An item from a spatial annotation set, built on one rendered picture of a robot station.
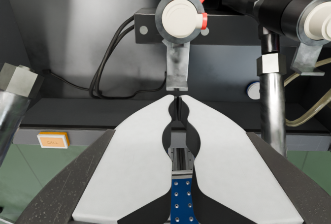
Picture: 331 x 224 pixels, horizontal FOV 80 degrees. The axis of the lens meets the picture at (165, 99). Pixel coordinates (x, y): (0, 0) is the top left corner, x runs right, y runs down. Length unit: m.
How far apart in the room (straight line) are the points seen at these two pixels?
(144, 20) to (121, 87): 0.24
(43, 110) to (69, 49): 0.14
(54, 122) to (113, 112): 0.11
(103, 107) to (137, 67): 0.12
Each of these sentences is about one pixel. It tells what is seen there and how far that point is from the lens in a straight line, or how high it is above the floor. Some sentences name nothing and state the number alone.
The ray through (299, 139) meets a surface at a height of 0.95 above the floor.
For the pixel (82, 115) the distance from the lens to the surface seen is 0.45.
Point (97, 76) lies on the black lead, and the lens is 0.26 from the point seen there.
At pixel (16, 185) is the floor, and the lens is 2.53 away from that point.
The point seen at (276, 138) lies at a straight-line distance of 0.18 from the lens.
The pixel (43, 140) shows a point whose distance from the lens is 0.44.
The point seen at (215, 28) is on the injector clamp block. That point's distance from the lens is 0.28.
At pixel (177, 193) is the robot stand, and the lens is 0.78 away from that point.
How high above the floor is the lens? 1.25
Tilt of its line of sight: 61 degrees down
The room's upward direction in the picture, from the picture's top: 178 degrees counter-clockwise
